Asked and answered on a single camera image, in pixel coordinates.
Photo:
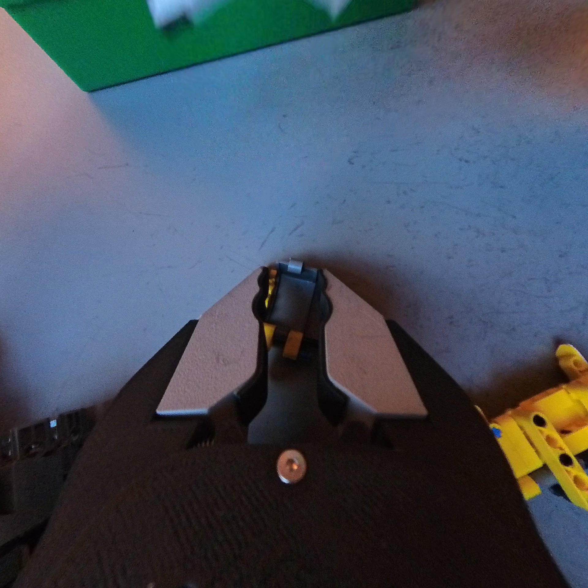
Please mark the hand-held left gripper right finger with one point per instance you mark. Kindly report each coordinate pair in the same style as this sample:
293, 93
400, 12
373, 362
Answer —
367, 367

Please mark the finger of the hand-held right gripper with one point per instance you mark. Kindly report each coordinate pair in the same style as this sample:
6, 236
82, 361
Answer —
170, 9
333, 7

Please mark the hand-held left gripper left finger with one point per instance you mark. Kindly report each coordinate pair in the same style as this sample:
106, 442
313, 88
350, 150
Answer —
216, 363

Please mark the small black yellow block assembly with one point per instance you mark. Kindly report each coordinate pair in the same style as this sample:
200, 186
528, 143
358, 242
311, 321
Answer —
291, 298

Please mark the yellow block frame assembly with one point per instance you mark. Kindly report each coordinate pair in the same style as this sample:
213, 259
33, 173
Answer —
546, 427

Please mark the grey desk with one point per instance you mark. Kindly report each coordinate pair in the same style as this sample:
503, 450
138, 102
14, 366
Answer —
321, 183

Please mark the green storage bin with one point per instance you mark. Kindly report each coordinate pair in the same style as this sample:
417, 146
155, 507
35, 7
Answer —
115, 41

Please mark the black yellow toy block vehicle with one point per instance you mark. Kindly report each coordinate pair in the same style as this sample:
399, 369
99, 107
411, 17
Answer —
32, 459

